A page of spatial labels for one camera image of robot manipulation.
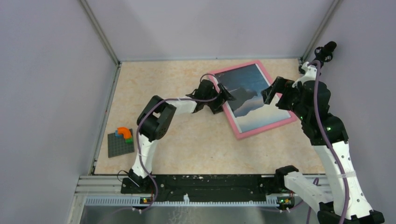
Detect grey building baseplate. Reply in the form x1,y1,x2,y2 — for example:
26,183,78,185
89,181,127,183
107,129,134,158

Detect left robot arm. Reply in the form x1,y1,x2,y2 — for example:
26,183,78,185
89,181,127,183
128,79,236,193

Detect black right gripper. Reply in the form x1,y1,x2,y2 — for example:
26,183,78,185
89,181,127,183
261,76,309,121

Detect pink wooden picture frame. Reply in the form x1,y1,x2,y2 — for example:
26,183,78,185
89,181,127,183
208,60,298,140

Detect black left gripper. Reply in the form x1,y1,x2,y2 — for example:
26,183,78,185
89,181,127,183
203,83,235,114

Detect landscape photo print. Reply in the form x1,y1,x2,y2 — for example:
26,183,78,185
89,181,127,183
216,64,292,133

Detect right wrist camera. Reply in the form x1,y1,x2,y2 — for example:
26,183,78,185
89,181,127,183
292,60,321,88

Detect white cable duct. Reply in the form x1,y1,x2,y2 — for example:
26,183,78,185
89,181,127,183
85,195,291,207

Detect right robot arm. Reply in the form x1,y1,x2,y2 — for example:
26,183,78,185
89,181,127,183
261,77,385,224

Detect black microphone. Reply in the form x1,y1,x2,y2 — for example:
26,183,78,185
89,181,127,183
314,41,337,65

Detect colourful toy bricks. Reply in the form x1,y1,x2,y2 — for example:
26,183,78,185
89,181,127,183
115,127,134,144

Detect aluminium rail front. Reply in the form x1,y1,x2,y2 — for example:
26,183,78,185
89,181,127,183
74,175,332,194

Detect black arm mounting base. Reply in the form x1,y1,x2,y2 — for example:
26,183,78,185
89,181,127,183
120,174,296,203

